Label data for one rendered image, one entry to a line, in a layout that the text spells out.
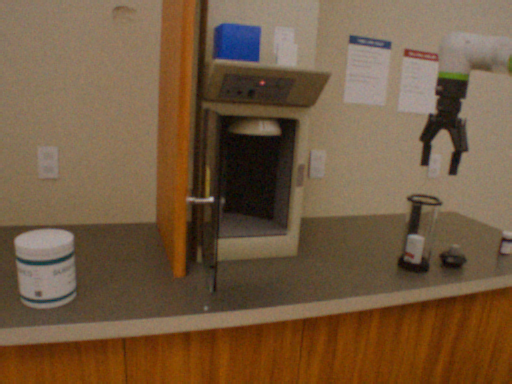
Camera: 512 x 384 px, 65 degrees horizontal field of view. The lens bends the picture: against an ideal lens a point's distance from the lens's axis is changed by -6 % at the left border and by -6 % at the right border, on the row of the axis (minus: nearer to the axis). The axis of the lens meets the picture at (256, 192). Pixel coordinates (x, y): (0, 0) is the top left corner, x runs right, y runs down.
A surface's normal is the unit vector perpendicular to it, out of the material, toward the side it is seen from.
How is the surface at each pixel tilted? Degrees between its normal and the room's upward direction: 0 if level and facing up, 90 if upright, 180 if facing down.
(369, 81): 90
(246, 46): 90
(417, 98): 90
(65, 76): 90
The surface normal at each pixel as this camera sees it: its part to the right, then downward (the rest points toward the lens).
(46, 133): 0.32, 0.24
